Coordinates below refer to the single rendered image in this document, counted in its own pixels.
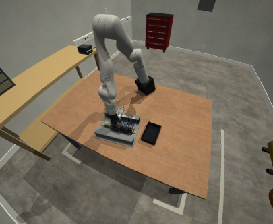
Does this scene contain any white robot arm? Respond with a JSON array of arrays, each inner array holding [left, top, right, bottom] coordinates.
[[92, 14, 148, 110]]

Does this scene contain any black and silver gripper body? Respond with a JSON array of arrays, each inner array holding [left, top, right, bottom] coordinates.
[[106, 106, 125, 125]]

